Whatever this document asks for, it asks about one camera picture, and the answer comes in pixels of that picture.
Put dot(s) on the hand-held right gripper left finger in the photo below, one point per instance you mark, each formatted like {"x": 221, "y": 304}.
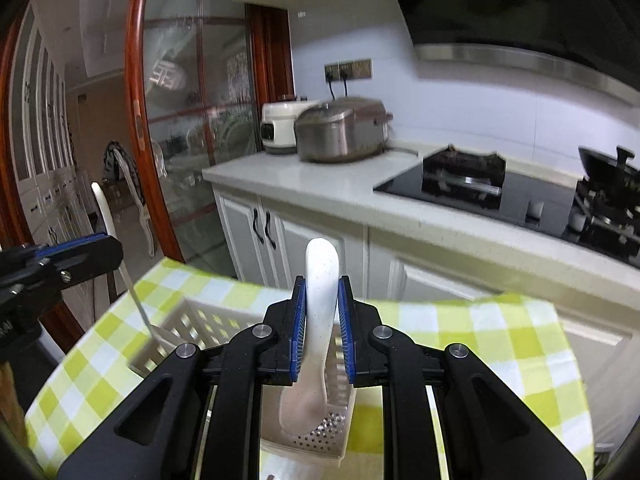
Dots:
{"x": 298, "y": 332}

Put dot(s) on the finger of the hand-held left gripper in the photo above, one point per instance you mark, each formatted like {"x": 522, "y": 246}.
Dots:
{"x": 85, "y": 260}

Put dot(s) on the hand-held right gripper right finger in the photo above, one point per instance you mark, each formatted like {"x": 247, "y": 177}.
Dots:
{"x": 346, "y": 332}

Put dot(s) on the white ceramic spoon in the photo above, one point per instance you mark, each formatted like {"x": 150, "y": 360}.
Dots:
{"x": 322, "y": 280}
{"x": 105, "y": 210}

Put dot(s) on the cream plastic utensil basket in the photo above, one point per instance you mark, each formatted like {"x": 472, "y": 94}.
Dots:
{"x": 305, "y": 447}

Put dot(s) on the white kitchen base cabinet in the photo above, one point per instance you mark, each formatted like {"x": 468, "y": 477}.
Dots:
{"x": 300, "y": 240}

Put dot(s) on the white carved chair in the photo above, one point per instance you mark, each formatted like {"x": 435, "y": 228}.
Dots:
{"x": 132, "y": 175}

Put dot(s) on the green checked tablecloth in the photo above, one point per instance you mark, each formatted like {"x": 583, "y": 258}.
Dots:
{"x": 475, "y": 340}

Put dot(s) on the red framed glass door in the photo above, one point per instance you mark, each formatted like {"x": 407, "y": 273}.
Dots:
{"x": 200, "y": 110}

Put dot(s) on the silver rice cooker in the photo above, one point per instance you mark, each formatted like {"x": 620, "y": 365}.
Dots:
{"x": 340, "y": 135}

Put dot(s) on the black burner grate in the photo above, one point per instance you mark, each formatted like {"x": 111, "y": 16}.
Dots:
{"x": 605, "y": 215}
{"x": 460, "y": 165}

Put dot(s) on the white rice cooker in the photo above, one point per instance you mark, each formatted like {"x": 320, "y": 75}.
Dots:
{"x": 280, "y": 125}

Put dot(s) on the black glass gas stove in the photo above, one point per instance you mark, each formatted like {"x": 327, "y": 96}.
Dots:
{"x": 510, "y": 200}

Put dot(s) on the white stove knob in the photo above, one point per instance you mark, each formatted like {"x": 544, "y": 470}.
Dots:
{"x": 577, "y": 221}
{"x": 534, "y": 210}

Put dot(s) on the black wok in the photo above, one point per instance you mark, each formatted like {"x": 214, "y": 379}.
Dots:
{"x": 607, "y": 162}

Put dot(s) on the range hood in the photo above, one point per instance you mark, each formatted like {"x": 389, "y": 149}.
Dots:
{"x": 500, "y": 5}

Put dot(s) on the white wall cabinets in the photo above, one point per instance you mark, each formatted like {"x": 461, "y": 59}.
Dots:
{"x": 45, "y": 135}

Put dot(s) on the wall socket panel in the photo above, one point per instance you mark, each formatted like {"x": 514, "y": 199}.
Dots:
{"x": 350, "y": 70}

